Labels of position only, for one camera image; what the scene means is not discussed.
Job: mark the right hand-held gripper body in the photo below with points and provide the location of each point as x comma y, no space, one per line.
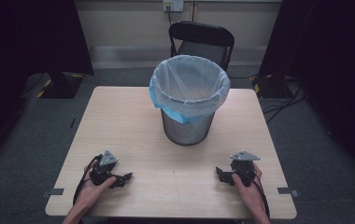
243,169

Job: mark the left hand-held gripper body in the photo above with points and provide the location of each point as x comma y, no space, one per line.
101,172

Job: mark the metal mesh trash can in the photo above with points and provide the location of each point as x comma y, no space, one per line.
188,132

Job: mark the pale blue trash bag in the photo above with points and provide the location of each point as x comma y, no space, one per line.
189,84

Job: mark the person's left hand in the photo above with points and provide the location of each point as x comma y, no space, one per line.
90,193

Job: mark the person's right hand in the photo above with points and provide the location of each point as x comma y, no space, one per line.
248,194

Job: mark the grey tape strip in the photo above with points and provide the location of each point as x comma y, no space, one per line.
286,191
54,192

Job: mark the black stand base striped tape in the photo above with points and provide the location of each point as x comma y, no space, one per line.
61,87
270,87

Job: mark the black folding chair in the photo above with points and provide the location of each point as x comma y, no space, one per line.
202,39

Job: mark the dark curtain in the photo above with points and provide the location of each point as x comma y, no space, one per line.
331,62
17,62

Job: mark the white wall outlet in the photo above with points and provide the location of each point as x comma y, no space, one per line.
173,5

